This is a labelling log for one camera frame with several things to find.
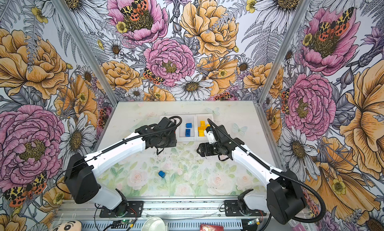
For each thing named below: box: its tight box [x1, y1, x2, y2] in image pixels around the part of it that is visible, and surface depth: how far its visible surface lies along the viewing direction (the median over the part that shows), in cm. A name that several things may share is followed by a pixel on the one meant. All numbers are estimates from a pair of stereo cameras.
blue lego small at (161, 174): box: [158, 170, 166, 178], surface depth 86 cm
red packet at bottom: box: [199, 224, 224, 231], surface depth 67 cm
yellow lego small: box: [198, 127, 206, 137], surface depth 101 cm
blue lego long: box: [185, 129, 191, 137], surface depth 104 cm
